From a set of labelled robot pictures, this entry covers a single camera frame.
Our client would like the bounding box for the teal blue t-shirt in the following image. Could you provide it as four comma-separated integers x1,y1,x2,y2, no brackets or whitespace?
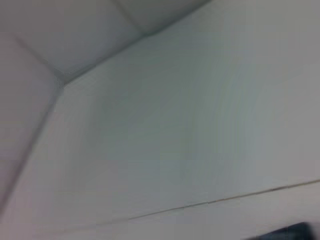
253,221,319,240

